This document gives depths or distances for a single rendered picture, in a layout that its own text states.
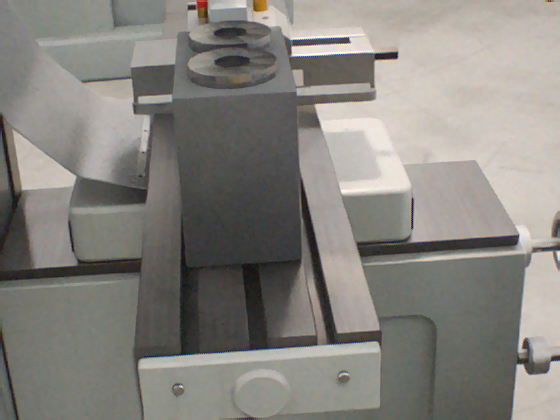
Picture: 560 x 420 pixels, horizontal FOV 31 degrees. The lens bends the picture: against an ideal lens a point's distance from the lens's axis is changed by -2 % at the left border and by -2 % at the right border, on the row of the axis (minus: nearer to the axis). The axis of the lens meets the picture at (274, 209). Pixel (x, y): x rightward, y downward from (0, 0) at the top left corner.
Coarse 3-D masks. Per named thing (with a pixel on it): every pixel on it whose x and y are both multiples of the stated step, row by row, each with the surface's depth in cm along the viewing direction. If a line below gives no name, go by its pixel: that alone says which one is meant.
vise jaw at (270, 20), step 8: (248, 8) 153; (272, 8) 152; (248, 16) 149; (256, 16) 148; (264, 16) 148; (272, 16) 148; (280, 16) 151; (264, 24) 145; (272, 24) 144; (280, 24) 146; (288, 32) 146; (288, 40) 143; (288, 48) 143
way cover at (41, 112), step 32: (0, 0) 157; (0, 32) 150; (32, 64) 156; (0, 96) 137; (32, 96) 148; (64, 96) 157; (96, 96) 167; (32, 128) 140; (64, 128) 148; (96, 128) 156; (128, 128) 158; (64, 160) 140; (96, 160) 146; (128, 160) 148
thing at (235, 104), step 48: (192, 48) 110; (240, 48) 106; (192, 96) 98; (240, 96) 98; (288, 96) 98; (192, 144) 100; (240, 144) 100; (288, 144) 100; (192, 192) 102; (240, 192) 102; (288, 192) 103; (192, 240) 105; (240, 240) 105; (288, 240) 105
